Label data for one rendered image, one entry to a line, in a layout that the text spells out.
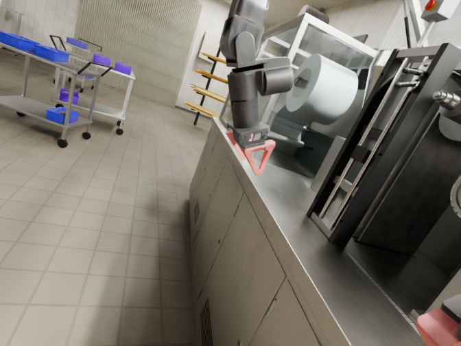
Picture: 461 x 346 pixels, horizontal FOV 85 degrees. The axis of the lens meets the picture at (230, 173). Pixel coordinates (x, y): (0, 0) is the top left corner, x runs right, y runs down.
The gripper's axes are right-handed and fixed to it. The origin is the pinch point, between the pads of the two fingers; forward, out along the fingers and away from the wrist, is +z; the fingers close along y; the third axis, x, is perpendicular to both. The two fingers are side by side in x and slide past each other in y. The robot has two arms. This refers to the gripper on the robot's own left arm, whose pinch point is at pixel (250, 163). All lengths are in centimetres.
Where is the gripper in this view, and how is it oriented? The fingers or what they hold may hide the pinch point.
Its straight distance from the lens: 58.1
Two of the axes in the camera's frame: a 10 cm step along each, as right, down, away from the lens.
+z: 1.3, 8.9, 4.4
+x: -9.5, 2.4, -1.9
